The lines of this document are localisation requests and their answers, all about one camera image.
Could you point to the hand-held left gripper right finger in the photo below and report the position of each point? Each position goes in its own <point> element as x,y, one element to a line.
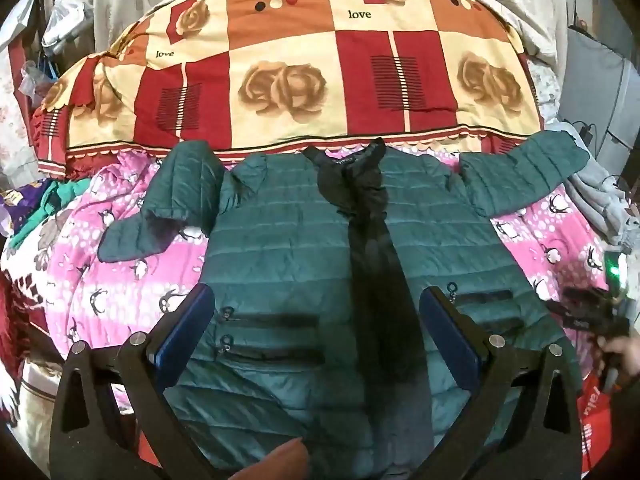
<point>445,325</point>

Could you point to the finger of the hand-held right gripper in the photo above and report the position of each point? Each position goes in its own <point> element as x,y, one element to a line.
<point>580,312</point>

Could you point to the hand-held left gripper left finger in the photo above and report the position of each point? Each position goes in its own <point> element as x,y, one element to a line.
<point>184,322</point>

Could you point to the teal quilted jacket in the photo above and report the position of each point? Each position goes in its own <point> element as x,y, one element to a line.
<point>280,240</point>

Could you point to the person's right hand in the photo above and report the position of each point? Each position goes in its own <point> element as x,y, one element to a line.
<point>620,352</point>

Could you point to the person's left hand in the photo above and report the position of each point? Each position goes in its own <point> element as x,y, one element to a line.
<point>280,460</point>

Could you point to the pink penguin blanket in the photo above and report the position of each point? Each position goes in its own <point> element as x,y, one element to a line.
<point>125,280</point>

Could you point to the grey cloth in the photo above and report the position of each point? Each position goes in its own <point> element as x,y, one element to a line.
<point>595,195</point>

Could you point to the red plastic bag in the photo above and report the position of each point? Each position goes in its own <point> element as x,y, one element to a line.
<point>597,420</point>

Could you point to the black power adapter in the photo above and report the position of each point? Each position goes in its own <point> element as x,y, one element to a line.
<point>586,132</point>

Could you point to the green garment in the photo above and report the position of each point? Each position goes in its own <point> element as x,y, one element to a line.
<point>60,195</point>

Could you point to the grey appliance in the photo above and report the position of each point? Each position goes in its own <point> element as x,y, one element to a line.
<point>600,90</point>

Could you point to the purple cloth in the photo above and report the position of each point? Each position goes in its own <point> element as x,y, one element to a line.
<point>20,205</point>

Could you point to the red checked rose quilt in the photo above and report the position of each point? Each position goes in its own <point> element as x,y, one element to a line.
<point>300,85</point>

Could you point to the white plastic bag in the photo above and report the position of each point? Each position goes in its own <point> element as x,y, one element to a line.
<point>62,20</point>

